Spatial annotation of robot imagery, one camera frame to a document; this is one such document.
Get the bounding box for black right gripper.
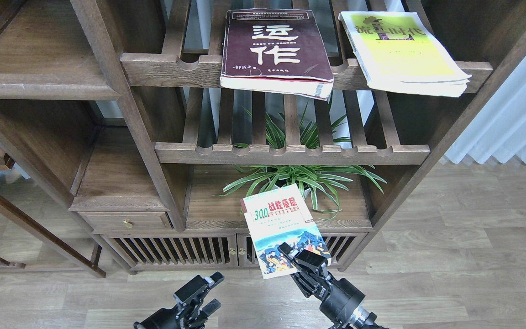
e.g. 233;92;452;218
279;242;367;326

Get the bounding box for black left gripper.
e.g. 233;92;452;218
134;271;225;329

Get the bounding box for colourful 300 paperback book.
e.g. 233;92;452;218
241;185;331;279

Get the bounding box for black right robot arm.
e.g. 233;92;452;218
279;242;380;329

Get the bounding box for right slatted cabinet door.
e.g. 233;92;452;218
229;233;367;267

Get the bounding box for slatted cabinet door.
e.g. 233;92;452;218
229;233;367;267
102;233;238;271

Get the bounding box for white plant pot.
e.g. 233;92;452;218
270;183;311;202

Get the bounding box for left slatted cabinet door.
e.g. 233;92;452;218
102;233;238;271

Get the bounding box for brass drawer knob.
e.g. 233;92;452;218
123;219;134;229

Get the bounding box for small wooden drawer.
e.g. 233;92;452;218
79;211;173;233

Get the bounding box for dark wooden bookshelf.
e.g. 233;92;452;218
0;0;526;273

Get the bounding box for maroon book white characters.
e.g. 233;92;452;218
220;8;334;101

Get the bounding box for yellow cover book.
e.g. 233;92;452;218
339;11;470;97

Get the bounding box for white pleated curtain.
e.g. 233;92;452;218
445;56;526;164

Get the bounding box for wooden side furniture frame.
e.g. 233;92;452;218
0;148;106;278

